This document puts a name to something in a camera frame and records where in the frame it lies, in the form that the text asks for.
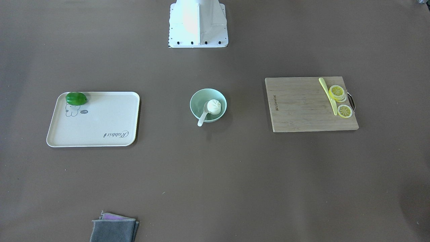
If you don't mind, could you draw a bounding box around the white steamed bun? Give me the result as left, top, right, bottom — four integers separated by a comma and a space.
207, 99, 221, 115

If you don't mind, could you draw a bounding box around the white ceramic spoon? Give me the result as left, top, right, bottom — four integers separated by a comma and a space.
198, 101, 209, 127

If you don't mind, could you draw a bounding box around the mint green bowl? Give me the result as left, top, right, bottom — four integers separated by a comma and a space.
189, 88, 227, 123

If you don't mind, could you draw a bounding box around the wooden cutting board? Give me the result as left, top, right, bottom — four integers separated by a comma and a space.
265, 77, 359, 133

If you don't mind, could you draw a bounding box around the white pillar with base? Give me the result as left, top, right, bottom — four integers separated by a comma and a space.
168, 0, 229, 48

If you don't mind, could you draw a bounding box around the cream rectangular tray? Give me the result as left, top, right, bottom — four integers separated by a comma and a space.
46, 91, 141, 148

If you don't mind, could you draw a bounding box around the yellow plastic knife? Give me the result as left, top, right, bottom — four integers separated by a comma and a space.
318, 78, 338, 116

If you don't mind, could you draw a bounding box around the lemon slice stack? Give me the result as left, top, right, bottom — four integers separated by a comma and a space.
329, 85, 347, 103

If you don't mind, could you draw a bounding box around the lemon slice single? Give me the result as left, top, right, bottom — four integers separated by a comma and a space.
337, 105, 354, 118

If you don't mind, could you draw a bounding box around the grey folded cloth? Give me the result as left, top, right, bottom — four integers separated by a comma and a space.
90, 211, 139, 242

